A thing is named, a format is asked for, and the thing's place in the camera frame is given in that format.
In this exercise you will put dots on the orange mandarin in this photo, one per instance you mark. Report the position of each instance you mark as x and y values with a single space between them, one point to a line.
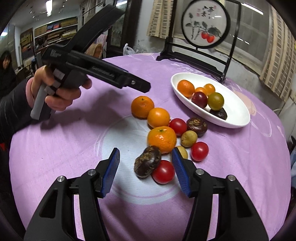
186 88
162 137
141 106
158 117

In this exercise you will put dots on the dark mottled passion fruit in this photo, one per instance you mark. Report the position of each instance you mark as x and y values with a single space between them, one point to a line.
147 161

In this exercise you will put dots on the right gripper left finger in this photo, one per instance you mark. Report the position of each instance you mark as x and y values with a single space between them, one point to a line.
54 217

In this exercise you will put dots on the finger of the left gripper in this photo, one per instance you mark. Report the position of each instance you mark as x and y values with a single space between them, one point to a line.
138 83

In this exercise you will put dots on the dark passion fruit on table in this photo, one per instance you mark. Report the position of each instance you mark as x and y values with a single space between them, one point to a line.
197 125

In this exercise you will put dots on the wrinkled dark passion fruit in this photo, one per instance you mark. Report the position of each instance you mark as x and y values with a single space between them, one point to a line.
219 113

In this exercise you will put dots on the yellow green round fruit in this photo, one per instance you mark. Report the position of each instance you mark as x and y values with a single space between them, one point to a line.
215 101

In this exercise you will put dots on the white oval plate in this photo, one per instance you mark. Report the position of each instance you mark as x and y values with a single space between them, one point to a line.
237 112

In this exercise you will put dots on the smooth dark red plum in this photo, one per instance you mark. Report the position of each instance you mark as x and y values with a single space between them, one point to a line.
200 99

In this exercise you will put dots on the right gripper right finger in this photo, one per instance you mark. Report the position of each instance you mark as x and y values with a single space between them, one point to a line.
182 173

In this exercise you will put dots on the dark wooden cabinet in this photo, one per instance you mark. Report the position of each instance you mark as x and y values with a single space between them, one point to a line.
125 28

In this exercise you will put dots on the small orange kumquat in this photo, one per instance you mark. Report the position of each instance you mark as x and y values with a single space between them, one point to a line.
210 89
201 89

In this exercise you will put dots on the red cherry tomato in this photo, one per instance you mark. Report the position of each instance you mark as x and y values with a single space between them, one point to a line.
164 173
199 151
178 125

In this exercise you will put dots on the tan longan fruit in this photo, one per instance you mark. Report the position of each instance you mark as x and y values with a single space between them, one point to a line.
183 152
188 138

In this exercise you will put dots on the purple tablecloth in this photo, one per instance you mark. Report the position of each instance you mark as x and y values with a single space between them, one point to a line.
73 174

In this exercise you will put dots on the person's left hand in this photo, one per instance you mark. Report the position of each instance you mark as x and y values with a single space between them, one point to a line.
64 97

